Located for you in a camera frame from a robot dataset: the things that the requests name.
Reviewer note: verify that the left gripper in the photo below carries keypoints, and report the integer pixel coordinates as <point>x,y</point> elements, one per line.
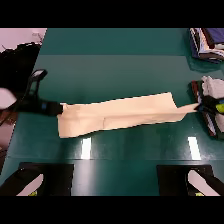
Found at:
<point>50,108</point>

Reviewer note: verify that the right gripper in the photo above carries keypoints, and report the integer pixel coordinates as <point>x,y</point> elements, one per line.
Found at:
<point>208,102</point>

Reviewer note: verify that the cream garment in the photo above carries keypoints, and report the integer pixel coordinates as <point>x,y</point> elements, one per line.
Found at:
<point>116,115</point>

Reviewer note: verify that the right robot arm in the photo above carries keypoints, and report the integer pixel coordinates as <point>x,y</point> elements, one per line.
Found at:
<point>204,184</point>

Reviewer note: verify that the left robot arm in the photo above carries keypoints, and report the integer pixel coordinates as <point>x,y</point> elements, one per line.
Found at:
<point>7,98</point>

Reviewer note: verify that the white garment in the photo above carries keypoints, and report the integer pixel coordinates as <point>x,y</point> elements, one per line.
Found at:
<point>213,86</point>

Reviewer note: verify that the black garment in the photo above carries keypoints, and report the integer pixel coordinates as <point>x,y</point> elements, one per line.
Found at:
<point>18,66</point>

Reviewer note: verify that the heap of clothes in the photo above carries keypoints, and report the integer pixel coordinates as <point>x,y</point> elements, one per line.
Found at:
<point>206,45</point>

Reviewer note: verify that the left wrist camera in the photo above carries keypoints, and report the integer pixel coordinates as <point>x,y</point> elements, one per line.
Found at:
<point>34,83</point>

